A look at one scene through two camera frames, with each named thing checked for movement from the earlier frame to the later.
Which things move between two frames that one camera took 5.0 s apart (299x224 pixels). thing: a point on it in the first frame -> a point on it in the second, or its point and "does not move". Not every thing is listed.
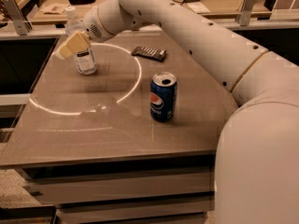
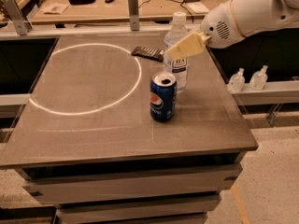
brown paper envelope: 54,8 does not move
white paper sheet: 198,7 does not move
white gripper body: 93,26 -> 217,28
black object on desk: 86,1 does not move
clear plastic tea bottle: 85,63 -> 178,67
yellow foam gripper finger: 78,42 -> 191,45
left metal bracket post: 9,3 does not move
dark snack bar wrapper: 156,54 does not move
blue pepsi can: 163,96 does not move
